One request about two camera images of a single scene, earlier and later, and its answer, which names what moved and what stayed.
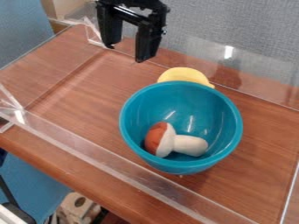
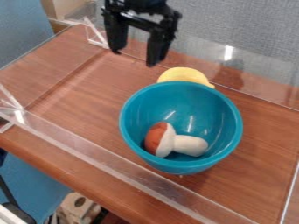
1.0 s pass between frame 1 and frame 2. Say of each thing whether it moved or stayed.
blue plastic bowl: stayed
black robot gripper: moved
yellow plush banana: stayed
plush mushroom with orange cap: stayed
